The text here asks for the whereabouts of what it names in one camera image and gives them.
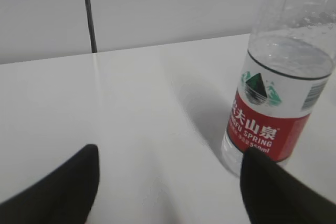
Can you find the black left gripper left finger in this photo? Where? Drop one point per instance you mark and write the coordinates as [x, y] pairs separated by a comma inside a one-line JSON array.
[[66, 195]]

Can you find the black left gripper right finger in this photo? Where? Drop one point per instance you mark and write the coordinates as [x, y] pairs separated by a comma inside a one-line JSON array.
[[272, 195]]

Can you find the Nongfu Spring water bottle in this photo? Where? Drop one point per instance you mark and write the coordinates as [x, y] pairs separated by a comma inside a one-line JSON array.
[[290, 57]]

